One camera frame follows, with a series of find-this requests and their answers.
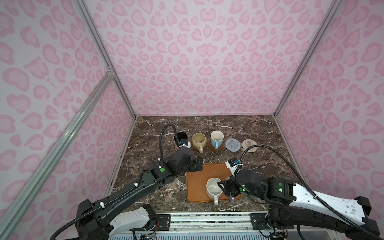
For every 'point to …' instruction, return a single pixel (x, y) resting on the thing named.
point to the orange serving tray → (196, 182)
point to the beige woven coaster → (248, 143)
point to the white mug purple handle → (232, 199)
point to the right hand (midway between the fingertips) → (224, 183)
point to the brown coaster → (213, 149)
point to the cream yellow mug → (199, 141)
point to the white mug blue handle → (216, 139)
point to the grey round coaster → (232, 145)
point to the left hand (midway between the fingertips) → (197, 159)
